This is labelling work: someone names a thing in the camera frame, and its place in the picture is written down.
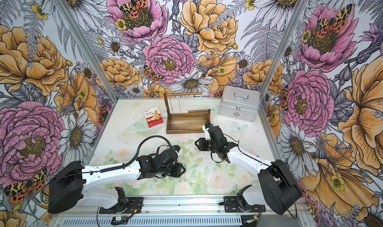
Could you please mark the aluminium front rail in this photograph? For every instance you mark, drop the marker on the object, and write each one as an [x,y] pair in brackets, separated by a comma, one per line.
[186,211]

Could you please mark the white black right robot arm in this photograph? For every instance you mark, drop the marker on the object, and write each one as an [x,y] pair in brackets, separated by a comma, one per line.
[277,188]

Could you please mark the wooden jewelry display stand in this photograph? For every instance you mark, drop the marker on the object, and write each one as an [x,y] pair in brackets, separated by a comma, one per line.
[185,122]

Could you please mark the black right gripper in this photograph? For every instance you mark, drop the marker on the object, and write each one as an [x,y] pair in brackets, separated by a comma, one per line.
[202,147]

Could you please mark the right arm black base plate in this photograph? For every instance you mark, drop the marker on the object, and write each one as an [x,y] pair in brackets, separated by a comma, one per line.
[231,204]

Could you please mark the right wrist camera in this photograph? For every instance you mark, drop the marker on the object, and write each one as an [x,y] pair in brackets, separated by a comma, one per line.
[206,128]

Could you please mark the small green circuit board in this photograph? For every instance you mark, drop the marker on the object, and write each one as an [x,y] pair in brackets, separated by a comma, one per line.
[117,220]

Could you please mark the silver metal first-aid case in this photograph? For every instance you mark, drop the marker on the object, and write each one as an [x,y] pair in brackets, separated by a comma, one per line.
[239,103]

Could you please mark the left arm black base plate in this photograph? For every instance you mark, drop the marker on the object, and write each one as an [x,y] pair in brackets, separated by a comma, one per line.
[129,205]

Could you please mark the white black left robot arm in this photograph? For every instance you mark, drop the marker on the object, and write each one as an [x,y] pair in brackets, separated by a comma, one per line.
[77,185]

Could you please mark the red white small box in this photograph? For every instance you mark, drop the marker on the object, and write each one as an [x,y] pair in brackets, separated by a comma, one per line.
[153,117]

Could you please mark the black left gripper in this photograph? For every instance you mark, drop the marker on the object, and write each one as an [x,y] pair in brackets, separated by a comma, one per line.
[176,172]

